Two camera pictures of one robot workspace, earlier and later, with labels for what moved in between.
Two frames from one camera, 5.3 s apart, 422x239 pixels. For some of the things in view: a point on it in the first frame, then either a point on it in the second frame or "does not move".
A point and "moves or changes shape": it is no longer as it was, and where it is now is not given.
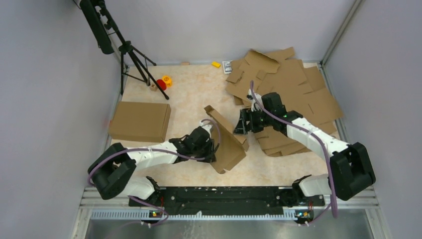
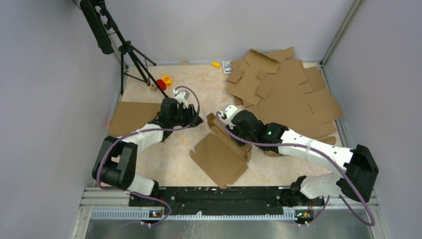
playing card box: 227,65 does not move
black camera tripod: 103,25 does not move
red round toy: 161,83 does not move
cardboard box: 231,148 moves or changes shape
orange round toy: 168,80 does not move
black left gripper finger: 210,157 to 191,114
